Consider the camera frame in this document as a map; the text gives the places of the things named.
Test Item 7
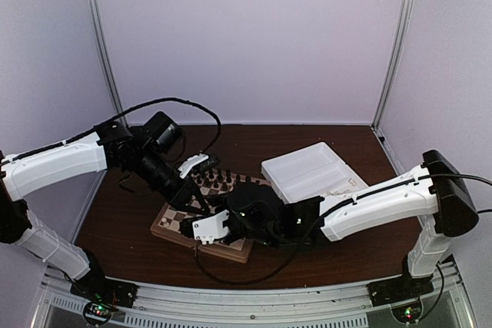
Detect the right aluminium frame post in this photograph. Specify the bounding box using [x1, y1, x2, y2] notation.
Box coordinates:
[371, 0, 414, 131]

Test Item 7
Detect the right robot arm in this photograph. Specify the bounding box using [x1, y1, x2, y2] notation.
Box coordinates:
[224, 150, 479, 299]

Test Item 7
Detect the front aluminium rail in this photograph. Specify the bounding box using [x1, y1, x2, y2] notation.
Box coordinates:
[28, 262, 477, 327]

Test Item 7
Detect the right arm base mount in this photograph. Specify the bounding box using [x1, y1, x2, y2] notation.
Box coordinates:
[367, 267, 434, 306]

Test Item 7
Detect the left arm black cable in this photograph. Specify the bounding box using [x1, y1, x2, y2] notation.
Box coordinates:
[0, 97, 223, 167]

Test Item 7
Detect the white plastic tray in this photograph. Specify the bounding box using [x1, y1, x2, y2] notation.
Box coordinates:
[261, 142, 367, 204]

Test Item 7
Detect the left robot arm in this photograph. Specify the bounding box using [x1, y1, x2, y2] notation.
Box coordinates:
[1, 111, 210, 300]

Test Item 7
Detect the wooden chess board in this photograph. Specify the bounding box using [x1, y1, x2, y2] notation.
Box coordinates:
[150, 169, 269, 263]

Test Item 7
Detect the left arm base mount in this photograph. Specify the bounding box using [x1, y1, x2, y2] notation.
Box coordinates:
[70, 250, 138, 308]

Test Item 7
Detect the dark king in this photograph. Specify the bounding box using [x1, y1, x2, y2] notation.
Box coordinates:
[226, 169, 232, 184]

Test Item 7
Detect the white rook corner piece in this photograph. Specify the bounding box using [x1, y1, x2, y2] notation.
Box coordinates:
[159, 217, 170, 228]

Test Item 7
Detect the pile of white chess pieces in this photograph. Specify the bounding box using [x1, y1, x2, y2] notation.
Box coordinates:
[326, 177, 358, 195]

